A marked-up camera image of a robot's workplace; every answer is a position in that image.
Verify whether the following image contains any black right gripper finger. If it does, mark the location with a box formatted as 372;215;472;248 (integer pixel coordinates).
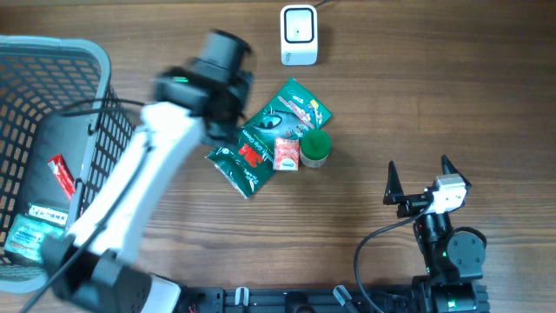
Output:
440;155;472;190
383;161;404;205

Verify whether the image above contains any green 3M gloves bag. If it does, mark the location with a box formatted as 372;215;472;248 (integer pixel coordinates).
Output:
207;77;332;198

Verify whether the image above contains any green lid jar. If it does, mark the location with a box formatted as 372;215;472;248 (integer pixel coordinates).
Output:
300;129;331;168

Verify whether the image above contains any orange Kleenex tissue pack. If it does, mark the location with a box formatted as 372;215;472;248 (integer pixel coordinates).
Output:
273;137;300;171

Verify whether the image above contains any red stick packet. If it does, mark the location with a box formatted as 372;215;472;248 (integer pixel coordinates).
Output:
47;154;76;200

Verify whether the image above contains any teal tissue pack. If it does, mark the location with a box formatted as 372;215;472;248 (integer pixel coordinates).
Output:
4;215;64;266

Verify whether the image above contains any green gum box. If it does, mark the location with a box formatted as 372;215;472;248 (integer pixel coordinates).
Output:
28;203;68;227

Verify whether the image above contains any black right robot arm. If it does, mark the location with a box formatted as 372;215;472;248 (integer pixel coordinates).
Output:
383;156;490;313

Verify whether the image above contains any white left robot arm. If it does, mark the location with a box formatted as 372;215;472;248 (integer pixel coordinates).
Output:
41;30;253;312

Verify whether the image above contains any white barcode scanner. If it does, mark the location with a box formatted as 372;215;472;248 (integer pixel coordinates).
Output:
280;4;319;66

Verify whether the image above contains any grey plastic basket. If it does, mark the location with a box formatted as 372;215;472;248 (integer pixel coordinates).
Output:
0;35;136;295

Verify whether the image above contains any black camera cable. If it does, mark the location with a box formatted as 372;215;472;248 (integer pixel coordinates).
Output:
353;202;435;313

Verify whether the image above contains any black aluminium mounting rail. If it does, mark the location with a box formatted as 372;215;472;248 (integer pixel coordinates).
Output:
174;285;431;313

